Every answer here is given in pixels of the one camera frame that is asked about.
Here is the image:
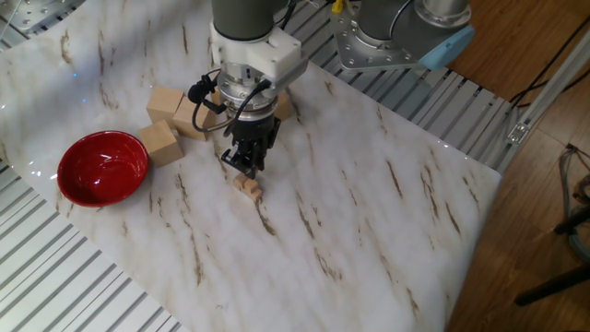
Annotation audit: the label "grey cable bundle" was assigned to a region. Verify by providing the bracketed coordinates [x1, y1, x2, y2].
[556, 142, 590, 264]

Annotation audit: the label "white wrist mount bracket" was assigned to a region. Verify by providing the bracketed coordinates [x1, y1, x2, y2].
[209, 20, 309, 89]

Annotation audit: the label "black gripper cable bundle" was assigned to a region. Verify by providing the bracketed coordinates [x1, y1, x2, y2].
[186, 0, 299, 135]

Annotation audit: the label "aluminium frame post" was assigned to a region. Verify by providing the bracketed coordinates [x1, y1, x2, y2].
[495, 27, 590, 175]

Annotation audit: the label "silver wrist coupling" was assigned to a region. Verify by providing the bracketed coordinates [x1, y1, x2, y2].
[216, 64, 280, 122]

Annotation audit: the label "black stand legs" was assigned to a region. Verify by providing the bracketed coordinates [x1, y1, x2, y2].
[513, 202, 590, 308]

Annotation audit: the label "glossy marble pattern mat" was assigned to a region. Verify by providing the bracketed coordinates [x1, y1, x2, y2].
[0, 0, 503, 332]

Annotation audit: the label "silver perforated mount plate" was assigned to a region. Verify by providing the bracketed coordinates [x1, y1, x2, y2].
[0, 0, 89, 36]

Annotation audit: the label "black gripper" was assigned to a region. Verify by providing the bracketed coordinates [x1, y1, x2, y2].
[220, 113, 282, 181]

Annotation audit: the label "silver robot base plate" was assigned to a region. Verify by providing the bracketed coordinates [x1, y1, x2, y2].
[329, 0, 430, 73]

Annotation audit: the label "red glossy bowl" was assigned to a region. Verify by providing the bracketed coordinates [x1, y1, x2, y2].
[56, 130, 150, 208]

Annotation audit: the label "thin black floor cables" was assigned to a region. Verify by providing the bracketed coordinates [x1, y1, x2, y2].
[508, 13, 590, 110]

